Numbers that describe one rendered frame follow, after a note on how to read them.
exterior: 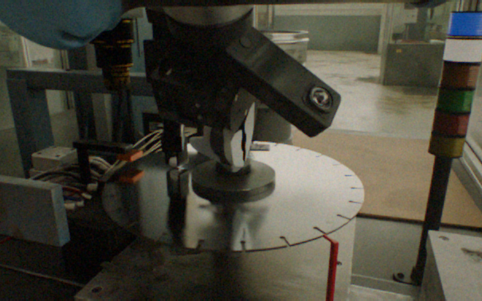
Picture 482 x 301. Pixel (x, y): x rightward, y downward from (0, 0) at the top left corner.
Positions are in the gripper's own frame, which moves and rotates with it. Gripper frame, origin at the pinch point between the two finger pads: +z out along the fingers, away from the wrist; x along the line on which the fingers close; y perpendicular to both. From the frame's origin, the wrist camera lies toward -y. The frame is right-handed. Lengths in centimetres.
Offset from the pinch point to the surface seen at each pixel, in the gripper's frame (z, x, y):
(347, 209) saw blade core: 1.1, 0.5, -13.2
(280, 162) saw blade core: 8.8, -8.5, -2.4
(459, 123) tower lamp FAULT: 1.8, -18.7, -23.4
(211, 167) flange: 4.9, -1.2, 5.0
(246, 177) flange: 3.1, -0.4, -0.5
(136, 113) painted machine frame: 43, -34, 49
